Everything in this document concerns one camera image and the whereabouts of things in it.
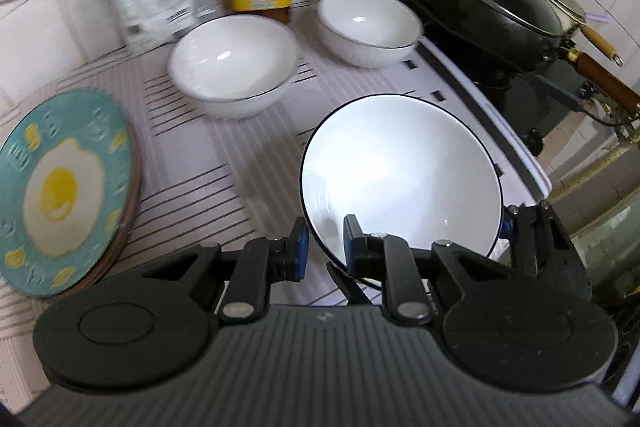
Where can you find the white bowl with dark rim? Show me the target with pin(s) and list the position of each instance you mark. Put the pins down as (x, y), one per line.
(365, 22)
(230, 57)
(400, 167)

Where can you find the striped tablecloth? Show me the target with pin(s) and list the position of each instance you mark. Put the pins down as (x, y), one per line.
(200, 167)

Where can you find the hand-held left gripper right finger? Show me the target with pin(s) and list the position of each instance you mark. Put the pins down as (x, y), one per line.
(352, 252)

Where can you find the teal plate with egg print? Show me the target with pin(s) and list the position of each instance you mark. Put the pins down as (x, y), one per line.
(55, 192)

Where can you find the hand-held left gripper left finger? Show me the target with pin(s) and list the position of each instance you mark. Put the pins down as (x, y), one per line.
(300, 252)

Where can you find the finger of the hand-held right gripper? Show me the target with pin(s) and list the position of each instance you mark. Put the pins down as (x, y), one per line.
(535, 242)

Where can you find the black gas stove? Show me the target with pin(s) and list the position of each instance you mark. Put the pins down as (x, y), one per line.
(505, 92)

